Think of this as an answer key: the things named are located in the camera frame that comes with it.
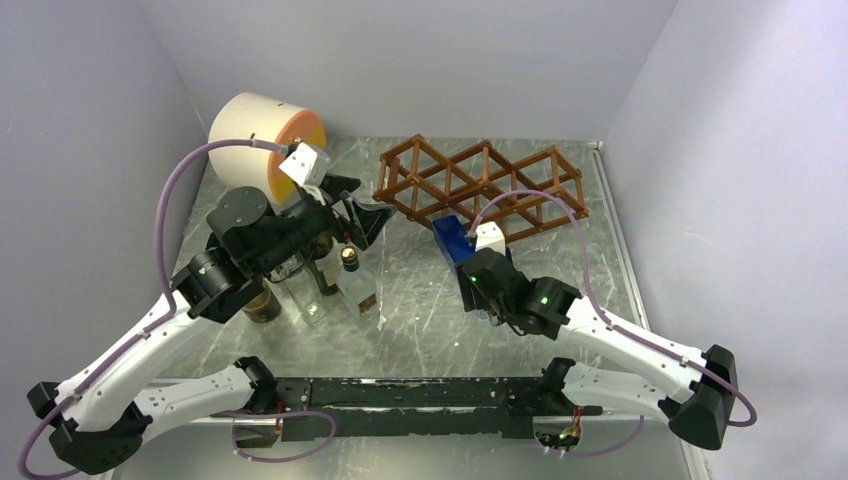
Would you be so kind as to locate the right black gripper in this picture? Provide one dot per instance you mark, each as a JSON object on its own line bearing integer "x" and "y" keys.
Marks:
{"x": 473, "y": 297}

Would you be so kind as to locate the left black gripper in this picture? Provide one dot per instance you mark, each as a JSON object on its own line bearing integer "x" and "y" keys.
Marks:
{"x": 367, "y": 219}

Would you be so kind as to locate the blue square glass bottle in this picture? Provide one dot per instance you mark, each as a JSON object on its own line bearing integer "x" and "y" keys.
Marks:
{"x": 451, "y": 238}

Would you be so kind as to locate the clear bottle black gold cap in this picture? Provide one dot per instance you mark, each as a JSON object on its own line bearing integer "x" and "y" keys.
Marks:
{"x": 356, "y": 283}

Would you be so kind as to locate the brown wooden wine rack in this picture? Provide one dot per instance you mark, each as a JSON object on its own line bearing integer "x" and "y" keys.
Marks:
{"x": 426, "y": 184}

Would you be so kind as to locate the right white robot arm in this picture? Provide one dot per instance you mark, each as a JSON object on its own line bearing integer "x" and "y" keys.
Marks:
{"x": 695, "y": 392}

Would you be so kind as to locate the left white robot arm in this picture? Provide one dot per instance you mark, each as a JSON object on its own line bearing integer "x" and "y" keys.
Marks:
{"x": 101, "y": 416}

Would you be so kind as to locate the dark green wine bottle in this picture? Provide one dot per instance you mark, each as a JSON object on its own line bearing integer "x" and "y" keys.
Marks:
{"x": 321, "y": 263}

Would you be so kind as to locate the small clear glass bottle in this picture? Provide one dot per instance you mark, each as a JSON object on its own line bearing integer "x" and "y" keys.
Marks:
{"x": 299, "y": 284}

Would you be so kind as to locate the olive wine bottle gold label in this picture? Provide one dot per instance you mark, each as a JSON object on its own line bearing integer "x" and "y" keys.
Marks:
{"x": 265, "y": 307}

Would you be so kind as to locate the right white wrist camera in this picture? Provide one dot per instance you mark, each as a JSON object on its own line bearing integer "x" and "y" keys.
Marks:
{"x": 488, "y": 235}

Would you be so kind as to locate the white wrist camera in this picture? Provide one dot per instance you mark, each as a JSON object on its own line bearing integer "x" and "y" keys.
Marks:
{"x": 306, "y": 165}
{"x": 488, "y": 235}

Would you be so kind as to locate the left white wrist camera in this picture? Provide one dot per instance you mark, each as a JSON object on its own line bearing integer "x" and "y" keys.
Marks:
{"x": 306, "y": 165}

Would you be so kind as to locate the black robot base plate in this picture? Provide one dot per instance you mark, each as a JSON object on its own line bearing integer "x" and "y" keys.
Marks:
{"x": 358, "y": 407}

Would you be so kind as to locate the aluminium frame rail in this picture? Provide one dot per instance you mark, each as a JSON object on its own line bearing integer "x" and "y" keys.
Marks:
{"x": 155, "y": 411}

